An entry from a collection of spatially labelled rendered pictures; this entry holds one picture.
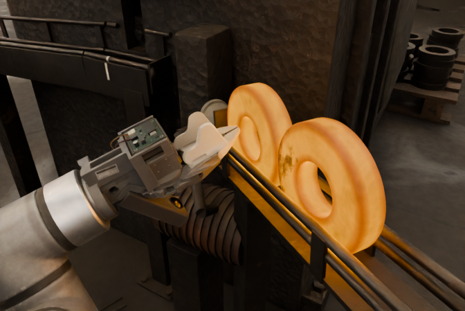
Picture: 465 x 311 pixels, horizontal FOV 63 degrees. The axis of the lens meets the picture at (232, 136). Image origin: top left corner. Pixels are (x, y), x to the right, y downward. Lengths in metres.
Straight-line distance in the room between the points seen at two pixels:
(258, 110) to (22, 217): 0.32
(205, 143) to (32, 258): 0.25
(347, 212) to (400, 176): 1.42
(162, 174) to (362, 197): 0.26
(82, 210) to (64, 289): 0.10
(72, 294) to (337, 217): 0.33
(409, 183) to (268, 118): 1.35
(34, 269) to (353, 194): 0.37
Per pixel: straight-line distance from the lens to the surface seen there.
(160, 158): 0.48
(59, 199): 0.50
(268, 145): 0.51
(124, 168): 0.50
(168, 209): 0.55
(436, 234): 1.59
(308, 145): 0.43
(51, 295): 0.53
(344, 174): 0.39
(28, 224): 0.51
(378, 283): 0.38
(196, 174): 0.50
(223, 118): 0.62
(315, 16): 0.73
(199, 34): 0.73
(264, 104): 0.51
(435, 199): 1.75
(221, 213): 0.70
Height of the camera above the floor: 1.00
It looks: 31 degrees down
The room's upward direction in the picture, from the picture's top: straight up
